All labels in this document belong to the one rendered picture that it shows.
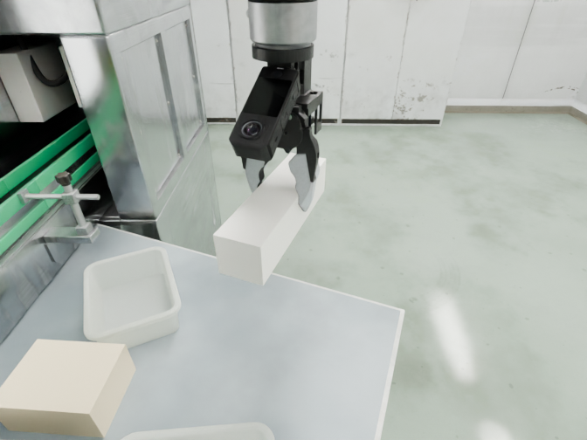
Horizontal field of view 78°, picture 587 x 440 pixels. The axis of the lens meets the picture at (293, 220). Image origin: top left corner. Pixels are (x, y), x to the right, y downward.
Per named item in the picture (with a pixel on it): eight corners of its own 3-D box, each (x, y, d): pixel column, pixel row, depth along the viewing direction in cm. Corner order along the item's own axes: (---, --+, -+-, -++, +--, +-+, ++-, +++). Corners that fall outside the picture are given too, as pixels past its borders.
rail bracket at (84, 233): (57, 249, 91) (17, 168, 78) (124, 250, 90) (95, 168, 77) (46, 262, 87) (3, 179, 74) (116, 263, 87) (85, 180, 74)
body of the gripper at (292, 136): (323, 134, 51) (328, 39, 44) (301, 159, 45) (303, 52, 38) (273, 126, 54) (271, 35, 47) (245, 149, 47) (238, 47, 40)
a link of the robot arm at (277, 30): (303, 4, 35) (229, 1, 38) (302, 55, 38) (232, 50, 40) (327, -2, 41) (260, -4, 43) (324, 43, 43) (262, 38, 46)
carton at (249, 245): (324, 190, 62) (326, 158, 59) (263, 285, 44) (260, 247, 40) (291, 183, 64) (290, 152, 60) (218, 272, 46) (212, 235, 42)
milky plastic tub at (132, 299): (171, 270, 92) (163, 243, 87) (190, 338, 75) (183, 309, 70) (95, 292, 85) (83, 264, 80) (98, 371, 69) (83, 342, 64)
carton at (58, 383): (53, 363, 69) (37, 339, 64) (135, 368, 68) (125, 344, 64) (8, 430, 59) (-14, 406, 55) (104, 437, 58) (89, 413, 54)
